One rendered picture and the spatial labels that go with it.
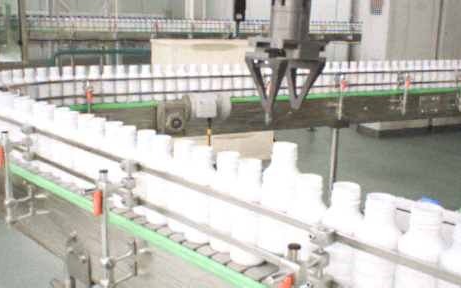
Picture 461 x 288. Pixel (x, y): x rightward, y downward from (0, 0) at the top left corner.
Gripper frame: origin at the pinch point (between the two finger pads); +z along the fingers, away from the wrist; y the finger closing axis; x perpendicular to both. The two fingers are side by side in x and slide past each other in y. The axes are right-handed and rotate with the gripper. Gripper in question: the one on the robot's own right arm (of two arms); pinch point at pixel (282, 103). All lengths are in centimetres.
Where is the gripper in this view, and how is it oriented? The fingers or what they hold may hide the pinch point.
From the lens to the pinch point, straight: 80.8
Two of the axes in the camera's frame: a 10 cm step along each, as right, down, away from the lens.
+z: -0.7, 9.8, 1.8
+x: 6.9, 1.8, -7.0
